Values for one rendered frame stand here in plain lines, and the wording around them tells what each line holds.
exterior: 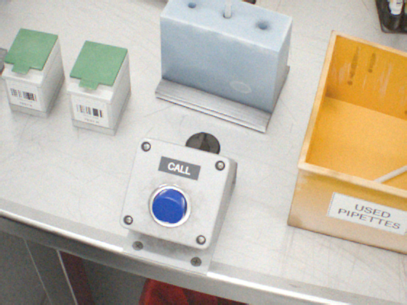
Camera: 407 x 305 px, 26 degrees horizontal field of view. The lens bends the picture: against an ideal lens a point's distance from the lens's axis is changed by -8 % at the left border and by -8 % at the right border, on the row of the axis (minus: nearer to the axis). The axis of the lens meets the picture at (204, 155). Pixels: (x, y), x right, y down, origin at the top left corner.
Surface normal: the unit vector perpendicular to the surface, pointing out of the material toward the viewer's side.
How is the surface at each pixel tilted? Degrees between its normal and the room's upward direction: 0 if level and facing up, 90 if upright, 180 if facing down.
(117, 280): 0
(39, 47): 0
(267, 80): 90
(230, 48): 90
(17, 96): 90
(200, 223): 30
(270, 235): 0
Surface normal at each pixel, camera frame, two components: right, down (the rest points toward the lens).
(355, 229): -0.29, 0.83
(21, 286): 0.01, -0.50
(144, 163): -0.12, -0.02
